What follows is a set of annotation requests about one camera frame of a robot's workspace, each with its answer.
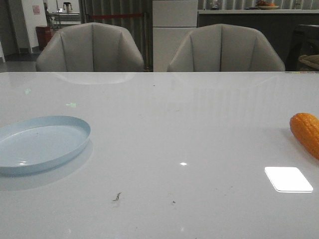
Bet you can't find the light blue round plate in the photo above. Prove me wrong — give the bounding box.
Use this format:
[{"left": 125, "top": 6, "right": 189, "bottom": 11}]
[{"left": 0, "top": 116, "right": 91, "bottom": 175}]

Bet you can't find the orange toy corn cob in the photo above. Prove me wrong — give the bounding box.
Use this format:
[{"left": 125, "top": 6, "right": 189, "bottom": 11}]
[{"left": 290, "top": 113, "right": 319, "bottom": 159}]

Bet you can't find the grey upholstered chair right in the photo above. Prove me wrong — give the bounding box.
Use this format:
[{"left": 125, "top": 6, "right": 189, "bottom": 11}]
[{"left": 167, "top": 24, "right": 285, "bottom": 72}]

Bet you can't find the grey upholstered chair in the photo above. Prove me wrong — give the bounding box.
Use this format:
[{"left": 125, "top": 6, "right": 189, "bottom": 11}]
[
  {"left": 167, "top": 24, "right": 285, "bottom": 72},
  {"left": 36, "top": 22, "right": 144, "bottom": 72}
]

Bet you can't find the grey upholstered chair left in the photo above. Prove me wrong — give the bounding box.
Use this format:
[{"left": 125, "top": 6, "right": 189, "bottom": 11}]
[{"left": 36, "top": 22, "right": 144, "bottom": 72}]

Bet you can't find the white cabinet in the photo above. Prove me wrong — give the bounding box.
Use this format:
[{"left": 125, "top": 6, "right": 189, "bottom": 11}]
[{"left": 152, "top": 0, "right": 198, "bottom": 72}]

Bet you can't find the red barrier belt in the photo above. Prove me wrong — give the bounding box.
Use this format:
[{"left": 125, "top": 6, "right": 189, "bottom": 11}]
[{"left": 88, "top": 13, "right": 144, "bottom": 19}]

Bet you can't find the red bin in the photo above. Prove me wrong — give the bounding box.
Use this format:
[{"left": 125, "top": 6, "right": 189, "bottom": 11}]
[{"left": 36, "top": 25, "right": 54, "bottom": 50}]

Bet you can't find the grey counter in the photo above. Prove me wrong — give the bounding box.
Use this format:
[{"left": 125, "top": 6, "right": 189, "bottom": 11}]
[{"left": 197, "top": 9, "right": 319, "bottom": 61}]

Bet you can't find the fruit bowl on counter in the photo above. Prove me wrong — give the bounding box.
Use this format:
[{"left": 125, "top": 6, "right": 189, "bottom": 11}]
[{"left": 255, "top": 0, "right": 279, "bottom": 10}]

